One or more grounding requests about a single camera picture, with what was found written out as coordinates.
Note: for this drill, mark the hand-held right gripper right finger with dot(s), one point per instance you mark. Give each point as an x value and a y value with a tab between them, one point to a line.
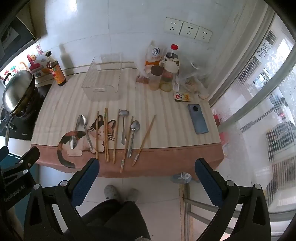
208	182

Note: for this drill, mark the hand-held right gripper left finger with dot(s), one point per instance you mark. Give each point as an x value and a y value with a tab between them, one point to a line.
85	183

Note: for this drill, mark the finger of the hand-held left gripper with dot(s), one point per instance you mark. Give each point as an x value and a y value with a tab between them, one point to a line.
27	157

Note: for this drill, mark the metal spoon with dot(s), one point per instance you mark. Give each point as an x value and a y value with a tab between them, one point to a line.
123	113
134	126
81	121
73	142

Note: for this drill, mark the wooden chopstick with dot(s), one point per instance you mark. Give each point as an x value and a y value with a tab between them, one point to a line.
144	140
126	144

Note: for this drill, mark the clear plastic container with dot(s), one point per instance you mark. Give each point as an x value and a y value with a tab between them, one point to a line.
108	78

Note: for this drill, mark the person's left forearm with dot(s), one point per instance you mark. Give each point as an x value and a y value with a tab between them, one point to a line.
12	222

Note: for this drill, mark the clear plastic floor object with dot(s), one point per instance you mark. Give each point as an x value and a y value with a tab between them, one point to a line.
181	177

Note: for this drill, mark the grey slipper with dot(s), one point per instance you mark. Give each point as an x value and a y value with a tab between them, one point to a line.
112	192
132	195

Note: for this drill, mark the black gas stove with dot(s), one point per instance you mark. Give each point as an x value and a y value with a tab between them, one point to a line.
25	125

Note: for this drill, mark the red packet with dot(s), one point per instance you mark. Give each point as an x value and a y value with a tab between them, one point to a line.
217	118
223	140

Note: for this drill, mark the person's dark pants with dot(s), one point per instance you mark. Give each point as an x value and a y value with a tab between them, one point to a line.
115	220

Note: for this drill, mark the blue smartphone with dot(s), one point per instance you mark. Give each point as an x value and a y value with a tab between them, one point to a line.
198	119

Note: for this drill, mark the striped cat print tablecloth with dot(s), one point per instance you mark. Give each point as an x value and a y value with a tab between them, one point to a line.
166	129

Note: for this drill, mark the steel wok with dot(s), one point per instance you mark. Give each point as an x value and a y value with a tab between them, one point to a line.
18	90

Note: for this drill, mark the dark sauce bottle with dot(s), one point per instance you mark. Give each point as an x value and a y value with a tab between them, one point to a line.
57	74

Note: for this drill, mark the small colourful packet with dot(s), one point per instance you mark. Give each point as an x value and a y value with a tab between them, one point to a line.
181	96

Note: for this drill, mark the clear plastic bag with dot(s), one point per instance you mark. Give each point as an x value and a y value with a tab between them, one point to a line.
193	78

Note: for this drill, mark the brown lid jar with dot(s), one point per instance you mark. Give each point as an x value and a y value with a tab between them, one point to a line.
156	76

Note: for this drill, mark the small reddish food bag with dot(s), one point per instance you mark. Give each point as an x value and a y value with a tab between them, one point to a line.
143	80

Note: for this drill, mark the range hood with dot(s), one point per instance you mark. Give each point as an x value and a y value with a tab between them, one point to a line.
16	30

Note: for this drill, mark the red cap dark bottle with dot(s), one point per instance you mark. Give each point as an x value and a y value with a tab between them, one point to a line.
171	55

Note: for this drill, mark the white and orange salt bag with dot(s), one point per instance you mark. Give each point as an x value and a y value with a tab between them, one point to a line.
154	54

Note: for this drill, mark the metal table frame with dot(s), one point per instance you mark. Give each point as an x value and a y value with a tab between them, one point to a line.
203	209

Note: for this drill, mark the colourful wall stickers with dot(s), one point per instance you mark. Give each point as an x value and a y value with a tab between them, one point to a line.
34	62

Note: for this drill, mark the white wall socket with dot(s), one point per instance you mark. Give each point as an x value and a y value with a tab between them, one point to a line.
189	29
173	25
204	34

